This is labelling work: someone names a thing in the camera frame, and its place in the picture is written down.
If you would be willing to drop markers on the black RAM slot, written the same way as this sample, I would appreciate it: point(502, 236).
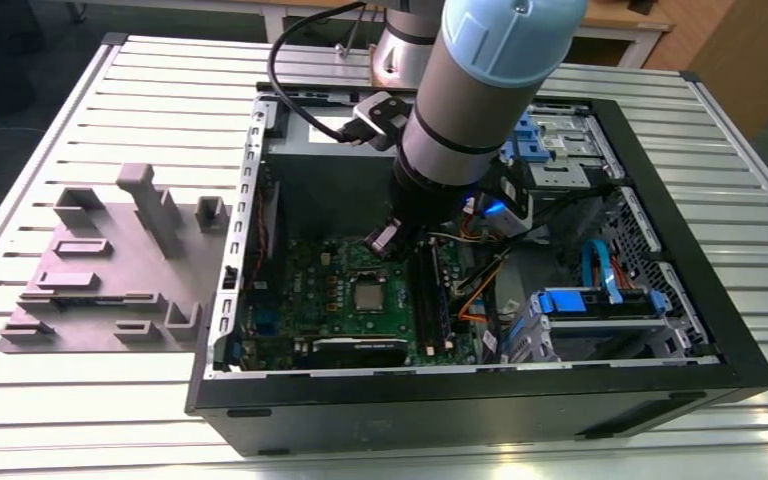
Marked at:
point(441, 300)
point(419, 310)

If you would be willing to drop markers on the white power supply label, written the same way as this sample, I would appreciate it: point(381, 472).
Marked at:
point(321, 137)

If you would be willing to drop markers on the brown cabinet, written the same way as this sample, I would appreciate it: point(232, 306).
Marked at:
point(745, 60)

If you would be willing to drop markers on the blue board connector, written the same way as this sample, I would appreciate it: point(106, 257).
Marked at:
point(266, 320)

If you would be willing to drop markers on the small black desk object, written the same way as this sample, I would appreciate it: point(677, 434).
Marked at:
point(641, 6)

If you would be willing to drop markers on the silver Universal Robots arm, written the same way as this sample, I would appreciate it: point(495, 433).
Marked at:
point(465, 100)

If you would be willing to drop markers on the green motherboard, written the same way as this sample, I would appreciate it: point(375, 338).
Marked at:
point(311, 310)

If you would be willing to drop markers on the blue drive rail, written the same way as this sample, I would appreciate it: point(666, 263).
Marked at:
point(514, 335)

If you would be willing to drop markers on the CPU socket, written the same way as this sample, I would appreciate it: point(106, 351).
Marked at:
point(367, 274)

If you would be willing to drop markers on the grey parts rack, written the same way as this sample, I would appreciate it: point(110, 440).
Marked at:
point(131, 305)

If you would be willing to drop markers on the silver drive cage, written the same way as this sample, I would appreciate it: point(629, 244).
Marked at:
point(565, 175)

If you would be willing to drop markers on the hard disk in blue carrier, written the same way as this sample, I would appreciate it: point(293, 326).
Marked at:
point(611, 310)

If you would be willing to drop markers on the grey box camera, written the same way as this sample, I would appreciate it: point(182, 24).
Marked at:
point(385, 112)

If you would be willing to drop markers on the black PC case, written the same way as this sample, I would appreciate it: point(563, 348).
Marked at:
point(425, 415)

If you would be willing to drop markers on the silver disk bay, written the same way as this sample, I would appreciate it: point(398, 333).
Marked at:
point(598, 325)

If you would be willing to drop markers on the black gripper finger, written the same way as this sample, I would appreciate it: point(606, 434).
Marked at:
point(391, 240)

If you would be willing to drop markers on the silver CPU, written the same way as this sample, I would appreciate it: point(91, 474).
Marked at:
point(371, 296)

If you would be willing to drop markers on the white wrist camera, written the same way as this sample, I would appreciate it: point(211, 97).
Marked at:
point(514, 222)

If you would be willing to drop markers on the blue drive latch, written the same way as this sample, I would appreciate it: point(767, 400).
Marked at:
point(534, 150)

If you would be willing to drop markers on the black graphics card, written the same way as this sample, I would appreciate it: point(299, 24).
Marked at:
point(358, 350)

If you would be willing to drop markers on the grey power supply unit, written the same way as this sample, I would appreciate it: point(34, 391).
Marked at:
point(325, 190)

